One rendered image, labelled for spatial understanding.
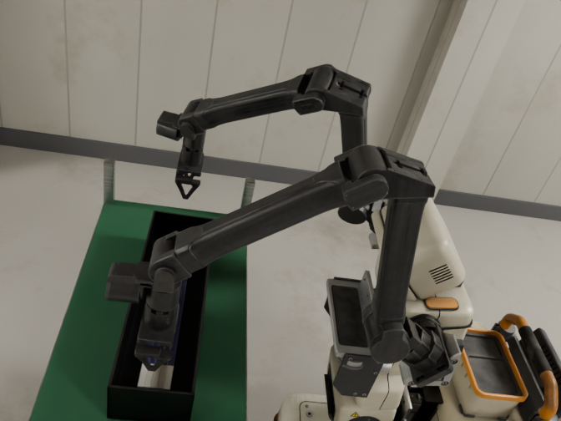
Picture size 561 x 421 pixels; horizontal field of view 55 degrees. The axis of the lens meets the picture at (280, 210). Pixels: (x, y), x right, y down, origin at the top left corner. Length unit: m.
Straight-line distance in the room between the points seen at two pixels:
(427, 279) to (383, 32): 2.27
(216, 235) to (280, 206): 0.12
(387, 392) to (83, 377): 0.75
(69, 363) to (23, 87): 2.46
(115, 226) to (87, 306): 0.31
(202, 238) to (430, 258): 0.49
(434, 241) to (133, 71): 2.51
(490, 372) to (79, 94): 2.72
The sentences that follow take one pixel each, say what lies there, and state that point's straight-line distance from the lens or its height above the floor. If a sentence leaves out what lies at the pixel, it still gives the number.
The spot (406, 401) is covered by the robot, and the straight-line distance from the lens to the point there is 1.65.
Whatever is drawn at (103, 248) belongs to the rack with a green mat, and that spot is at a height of 0.95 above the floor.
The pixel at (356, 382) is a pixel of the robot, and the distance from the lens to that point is 1.42.
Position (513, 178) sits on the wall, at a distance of 4.10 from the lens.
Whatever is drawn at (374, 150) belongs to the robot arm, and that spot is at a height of 1.62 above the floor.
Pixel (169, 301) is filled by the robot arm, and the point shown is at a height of 1.29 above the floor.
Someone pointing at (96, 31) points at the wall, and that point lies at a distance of 3.33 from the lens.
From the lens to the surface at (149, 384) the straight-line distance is 1.26.
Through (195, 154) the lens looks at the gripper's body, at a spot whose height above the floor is 1.24.
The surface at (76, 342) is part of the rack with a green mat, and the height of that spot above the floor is 0.95.
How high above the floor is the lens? 2.03
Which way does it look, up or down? 36 degrees down
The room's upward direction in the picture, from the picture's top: 14 degrees clockwise
